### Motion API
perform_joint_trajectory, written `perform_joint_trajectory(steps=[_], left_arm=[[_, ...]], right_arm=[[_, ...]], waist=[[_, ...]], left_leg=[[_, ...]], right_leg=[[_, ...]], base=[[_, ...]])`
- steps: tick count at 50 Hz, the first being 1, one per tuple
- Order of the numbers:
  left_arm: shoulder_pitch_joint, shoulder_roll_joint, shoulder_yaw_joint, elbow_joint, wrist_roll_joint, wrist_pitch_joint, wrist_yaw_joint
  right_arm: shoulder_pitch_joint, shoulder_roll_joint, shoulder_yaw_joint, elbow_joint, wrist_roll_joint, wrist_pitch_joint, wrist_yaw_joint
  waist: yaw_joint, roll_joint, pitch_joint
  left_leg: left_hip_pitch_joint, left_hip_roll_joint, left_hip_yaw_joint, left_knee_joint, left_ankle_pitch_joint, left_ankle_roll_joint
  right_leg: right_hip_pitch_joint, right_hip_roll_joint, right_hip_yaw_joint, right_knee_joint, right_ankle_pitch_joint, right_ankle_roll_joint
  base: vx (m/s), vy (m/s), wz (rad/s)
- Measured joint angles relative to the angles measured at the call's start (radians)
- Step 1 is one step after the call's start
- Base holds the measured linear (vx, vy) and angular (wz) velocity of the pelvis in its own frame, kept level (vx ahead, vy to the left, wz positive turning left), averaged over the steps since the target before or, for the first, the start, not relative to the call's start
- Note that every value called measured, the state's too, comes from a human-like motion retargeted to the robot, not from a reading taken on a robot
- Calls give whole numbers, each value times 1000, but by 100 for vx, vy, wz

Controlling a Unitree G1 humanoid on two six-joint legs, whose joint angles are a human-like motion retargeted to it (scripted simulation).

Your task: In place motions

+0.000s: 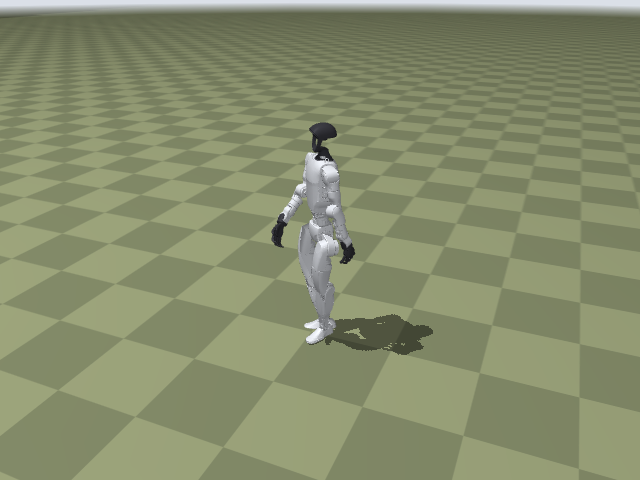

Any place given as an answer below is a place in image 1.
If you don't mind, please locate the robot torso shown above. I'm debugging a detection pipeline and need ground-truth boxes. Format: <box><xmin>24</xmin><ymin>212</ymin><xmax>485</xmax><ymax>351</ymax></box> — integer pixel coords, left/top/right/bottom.
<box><xmin>305</xmin><ymin>152</ymin><xmax>338</xmax><ymax>242</ymax></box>

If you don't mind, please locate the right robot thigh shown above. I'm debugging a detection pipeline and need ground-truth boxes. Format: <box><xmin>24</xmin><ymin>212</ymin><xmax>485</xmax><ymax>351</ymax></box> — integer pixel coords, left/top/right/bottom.
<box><xmin>298</xmin><ymin>223</ymin><xmax>316</xmax><ymax>287</ymax></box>

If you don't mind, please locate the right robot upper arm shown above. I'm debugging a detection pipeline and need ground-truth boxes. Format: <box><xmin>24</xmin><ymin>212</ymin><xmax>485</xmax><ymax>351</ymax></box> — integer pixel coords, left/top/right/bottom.
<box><xmin>295</xmin><ymin>152</ymin><xmax>315</xmax><ymax>198</ymax></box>

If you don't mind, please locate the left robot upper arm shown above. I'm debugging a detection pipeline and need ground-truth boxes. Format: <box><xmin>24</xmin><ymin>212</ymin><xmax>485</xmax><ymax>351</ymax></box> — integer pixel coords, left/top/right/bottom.
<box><xmin>322</xmin><ymin>165</ymin><xmax>342</xmax><ymax>219</ymax></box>

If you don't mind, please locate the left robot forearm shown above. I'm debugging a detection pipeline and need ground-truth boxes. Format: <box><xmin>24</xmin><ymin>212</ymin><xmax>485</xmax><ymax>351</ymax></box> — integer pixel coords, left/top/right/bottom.
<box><xmin>332</xmin><ymin>207</ymin><xmax>352</xmax><ymax>248</ymax></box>

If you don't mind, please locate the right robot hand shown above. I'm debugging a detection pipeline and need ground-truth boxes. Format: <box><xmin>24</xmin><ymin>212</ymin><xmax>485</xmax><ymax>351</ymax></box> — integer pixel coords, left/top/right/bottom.
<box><xmin>271</xmin><ymin>213</ymin><xmax>288</xmax><ymax>247</ymax></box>

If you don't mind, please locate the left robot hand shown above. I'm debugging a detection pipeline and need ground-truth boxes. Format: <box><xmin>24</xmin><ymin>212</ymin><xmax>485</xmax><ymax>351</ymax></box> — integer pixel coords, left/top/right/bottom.
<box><xmin>340</xmin><ymin>242</ymin><xmax>355</xmax><ymax>264</ymax></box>

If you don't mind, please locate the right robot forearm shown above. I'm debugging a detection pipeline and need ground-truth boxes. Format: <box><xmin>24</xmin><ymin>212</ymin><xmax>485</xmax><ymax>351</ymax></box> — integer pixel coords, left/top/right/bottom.
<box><xmin>278</xmin><ymin>191</ymin><xmax>303</xmax><ymax>224</ymax></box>

